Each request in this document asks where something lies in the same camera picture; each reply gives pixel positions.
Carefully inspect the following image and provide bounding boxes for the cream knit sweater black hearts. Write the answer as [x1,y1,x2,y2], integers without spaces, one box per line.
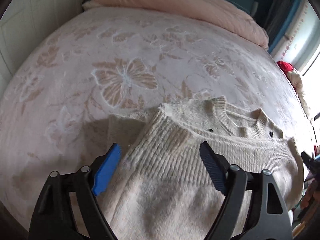
[100,96,304,239]

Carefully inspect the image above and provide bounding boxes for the pink floral bed blanket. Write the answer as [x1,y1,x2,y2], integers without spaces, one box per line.
[1,7,312,228]

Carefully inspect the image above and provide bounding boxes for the cream cloth on windowsill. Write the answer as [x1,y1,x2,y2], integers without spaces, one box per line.
[286,69,312,119]

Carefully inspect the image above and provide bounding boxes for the red cloth on windowsill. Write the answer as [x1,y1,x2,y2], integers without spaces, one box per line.
[277,61,294,75]

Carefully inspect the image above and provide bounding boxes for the pink folded duvet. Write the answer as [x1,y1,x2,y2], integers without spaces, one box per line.
[82,0,269,49]

